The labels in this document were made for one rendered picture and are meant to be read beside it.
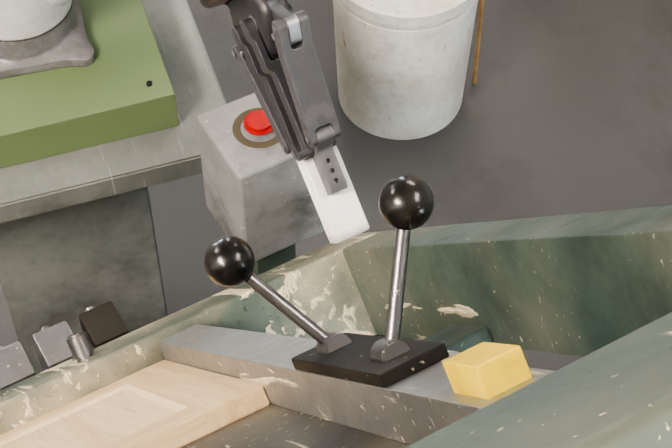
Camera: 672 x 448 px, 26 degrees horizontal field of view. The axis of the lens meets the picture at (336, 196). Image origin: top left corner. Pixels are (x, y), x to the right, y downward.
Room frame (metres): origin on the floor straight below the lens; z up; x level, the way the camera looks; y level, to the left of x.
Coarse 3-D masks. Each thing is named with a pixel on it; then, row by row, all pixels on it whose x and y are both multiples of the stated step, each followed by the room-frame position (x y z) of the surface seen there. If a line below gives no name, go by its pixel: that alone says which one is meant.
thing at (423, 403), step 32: (192, 352) 0.81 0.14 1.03; (224, 352) 0.75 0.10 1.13; (256, 352) 0.71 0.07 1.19; (288, 352) 0.67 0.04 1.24; (288, 384) 0.62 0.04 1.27; (320, 384) 0.58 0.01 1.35; (352, 384) 0.54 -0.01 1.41; (416, 384) 0.49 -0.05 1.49; (448, 384) 0.47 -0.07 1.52; (320, 416) 0.58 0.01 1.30; (352, 416) 0.54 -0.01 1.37; (384, 416) 0.50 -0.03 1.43; (416, 416) 0.47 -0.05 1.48; (448, 416) 0.44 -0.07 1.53
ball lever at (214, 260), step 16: (224, 240) 0.65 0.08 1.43; (240, 240) 0.65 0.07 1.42; (208, 256) 0.64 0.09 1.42; (224, 256) 0.64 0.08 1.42; (240, 256) 0.64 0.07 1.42; (208, 272) 0.63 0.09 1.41; (224, 272) 0.63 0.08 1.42; (240, 272) 0.63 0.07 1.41; (256, 288) 0.63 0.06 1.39; (272, 288) 0.63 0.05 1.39; (272, 304) 0.62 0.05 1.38; (288, 304) 0.63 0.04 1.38; (304, 320) 0.62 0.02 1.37; (320, 336) 0.61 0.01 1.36; (336, 336) 0.61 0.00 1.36; (320, 352) 0.61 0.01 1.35
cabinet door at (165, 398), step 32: (128, 384) 0.83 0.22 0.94; (160, 384) 0.78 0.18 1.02; (192, 384) 0.74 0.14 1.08; (224, 384) 0.70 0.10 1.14; (256, 384) 0.67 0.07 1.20; (64, 416) 0.79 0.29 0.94; (96, 416) 0.75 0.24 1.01; (128, 416) 0.71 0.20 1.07; (160, 416) 0.68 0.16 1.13; (192, 416) 0.64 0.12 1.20; (224, 416) 0.64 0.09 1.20
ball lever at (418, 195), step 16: (400, 176) 0.64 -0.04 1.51; (384, 192) 0.63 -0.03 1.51; (400, 192) 0.62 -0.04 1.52; (416, 192) 0.62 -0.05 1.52; (384, 208) 0.62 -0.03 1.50; (400, 208) 0.61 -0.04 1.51; (416, 208) 0.61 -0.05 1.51; (432, 208) 0.62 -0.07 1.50; (400, 224) 0.61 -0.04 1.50; (416, 224) 0.61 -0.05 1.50; (400, 240) 0.60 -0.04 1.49; (400, 256) 0.59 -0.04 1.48; (400, 272) 0.58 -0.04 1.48; (400, 288) 0.58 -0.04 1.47; (400, 304) 0.57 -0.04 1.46; (400, 320) 0.56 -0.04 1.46; (384, 352) 0.54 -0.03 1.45; (400, 352) 0.54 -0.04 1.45
